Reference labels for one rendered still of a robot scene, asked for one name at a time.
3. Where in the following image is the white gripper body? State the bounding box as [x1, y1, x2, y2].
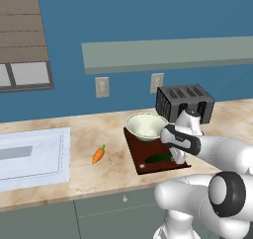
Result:
[169, 146, 190, 165]

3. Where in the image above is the dark brown tray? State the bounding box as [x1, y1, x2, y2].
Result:
[123, 126, 193, 176]

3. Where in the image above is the pale green bowl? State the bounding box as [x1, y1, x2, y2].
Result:
[125, 112, 170, 143]

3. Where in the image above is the green cucumber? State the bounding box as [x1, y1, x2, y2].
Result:
[144, 152, 174, 165]

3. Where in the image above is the black toaster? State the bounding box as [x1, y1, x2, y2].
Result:
[155, 83, 215, 125]

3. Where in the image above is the orange carrot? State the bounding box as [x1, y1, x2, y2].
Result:
[91, 143, 107, 165]

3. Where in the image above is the grey-green drawer front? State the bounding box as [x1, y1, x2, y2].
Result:
[72, 187, 160, 218]

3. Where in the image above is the white sink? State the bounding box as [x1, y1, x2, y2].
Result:
[0, 126, 71, 194]

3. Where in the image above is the grey-framed window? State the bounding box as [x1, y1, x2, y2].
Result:
[0, 60, 55, 94]

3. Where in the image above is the beige wall outlet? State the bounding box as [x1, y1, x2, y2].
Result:
[149, 72, 165, 95]
[94, 76, 111, 100]

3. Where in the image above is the grey-green wall shelf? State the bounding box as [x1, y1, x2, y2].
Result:
[81, 36, 253, 76]

